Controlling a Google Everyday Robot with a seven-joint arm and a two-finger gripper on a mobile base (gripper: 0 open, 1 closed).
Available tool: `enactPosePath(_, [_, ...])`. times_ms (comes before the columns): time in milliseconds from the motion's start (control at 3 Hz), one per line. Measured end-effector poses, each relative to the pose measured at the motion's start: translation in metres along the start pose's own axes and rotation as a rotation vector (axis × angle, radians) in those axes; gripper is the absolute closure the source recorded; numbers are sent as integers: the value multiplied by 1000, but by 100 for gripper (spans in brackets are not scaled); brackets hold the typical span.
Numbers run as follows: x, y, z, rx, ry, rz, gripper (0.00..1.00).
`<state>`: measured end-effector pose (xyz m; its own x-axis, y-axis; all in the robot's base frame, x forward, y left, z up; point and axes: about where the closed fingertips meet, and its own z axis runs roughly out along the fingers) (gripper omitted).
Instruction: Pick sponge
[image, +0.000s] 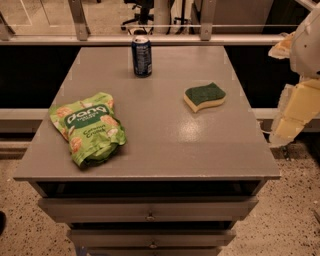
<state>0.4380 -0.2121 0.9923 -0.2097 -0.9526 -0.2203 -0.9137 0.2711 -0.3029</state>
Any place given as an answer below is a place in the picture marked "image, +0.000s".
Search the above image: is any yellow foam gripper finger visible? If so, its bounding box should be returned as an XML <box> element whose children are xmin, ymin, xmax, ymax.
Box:
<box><xmin>269</xmin><ymin>79</ymin><xmax>320</xmax><ymax>147</ymax></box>

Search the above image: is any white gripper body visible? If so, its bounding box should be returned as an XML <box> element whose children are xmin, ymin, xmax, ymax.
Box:
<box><xmin>281</xmin><ymin>77</ymin><xmax>314</xmax><ymax>100</ymax></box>

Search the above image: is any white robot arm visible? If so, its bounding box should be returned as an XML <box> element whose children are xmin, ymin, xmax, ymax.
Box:
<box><xmin>268</xmin><ymin>3</ymin><xmax>320</xmax><ymax>147</ymax></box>

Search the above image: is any green and yellow sponge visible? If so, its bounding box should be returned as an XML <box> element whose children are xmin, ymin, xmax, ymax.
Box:
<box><xmin>184</xmin><ymin>83</ymin><xmax>226</xmax><ymax>113</ymax></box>

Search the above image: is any grey drawer cabinet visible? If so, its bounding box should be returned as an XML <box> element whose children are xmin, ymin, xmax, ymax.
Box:
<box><xmin>15</xmin><ymin>46</ymin><xmax>280</xmax><ymax>256</ymax></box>

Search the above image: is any upper grey drawer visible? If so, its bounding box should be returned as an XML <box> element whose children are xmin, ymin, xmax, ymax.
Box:
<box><xmin>39</xmin><ymin>196</ymin><xmax>258</xmax><ymax>223</ymax></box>

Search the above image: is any grey drawer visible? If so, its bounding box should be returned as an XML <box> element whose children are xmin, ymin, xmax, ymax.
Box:
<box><xmin>68</xmin><ymin>229</ymin><xmax>235</xmax><ymax>249</ymax></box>
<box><xmin>39</xmin><ymin>196</ymin><xmax>258</xmax><ymax>223</ymax></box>

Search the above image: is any dark blue soda can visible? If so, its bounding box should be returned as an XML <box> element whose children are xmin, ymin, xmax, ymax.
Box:
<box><xmin>131</xmin><ymin>35</ymin><xmax>152</xmax><ymax>77</ymax></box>

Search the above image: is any black office chair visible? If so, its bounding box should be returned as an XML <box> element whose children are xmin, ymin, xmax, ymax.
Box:
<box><xmin>120</xmin><ymin>0</ymin><xmax>154</xmax><ymax>35</ymax></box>

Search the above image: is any green snack bag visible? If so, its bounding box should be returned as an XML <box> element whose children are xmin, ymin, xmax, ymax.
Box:
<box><xmin>49</xmin><ymin>92</ymin><xmax>126</xmax><ymax>168</ymax></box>

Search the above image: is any lower grey drawer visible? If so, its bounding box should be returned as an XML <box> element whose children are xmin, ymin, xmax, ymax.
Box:
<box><xmin>68</xmin><ymin>229</ymin><xmax>235</xmax><ymax>249</ymax></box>

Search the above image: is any metal glass railing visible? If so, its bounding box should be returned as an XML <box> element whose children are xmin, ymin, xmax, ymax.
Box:
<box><xmin>0</xmin><ymin>0</ymin><xmax>317</xmax><ymax>46</ymax></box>

